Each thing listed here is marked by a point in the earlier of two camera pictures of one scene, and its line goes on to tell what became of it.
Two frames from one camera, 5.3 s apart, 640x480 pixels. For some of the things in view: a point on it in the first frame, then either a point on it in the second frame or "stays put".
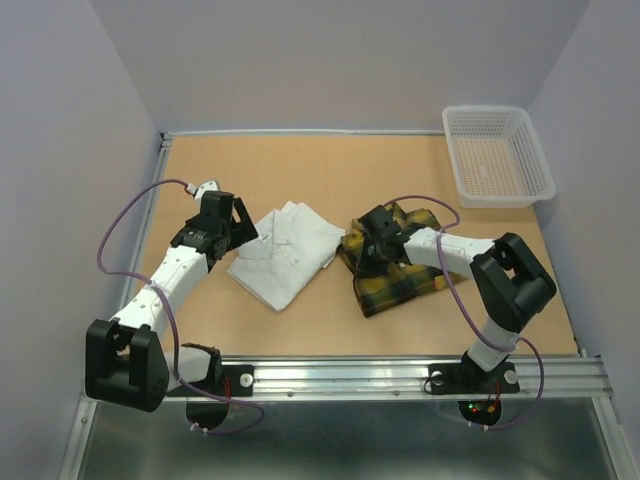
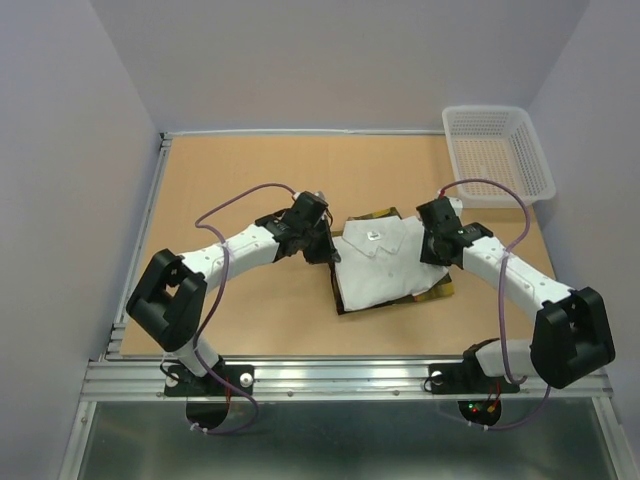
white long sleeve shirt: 277,261 -> 381,260
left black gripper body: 227,234 -> 304,233
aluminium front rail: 405,378 stays put
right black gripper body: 372,260 -> 429,252
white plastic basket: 498,158 stays put
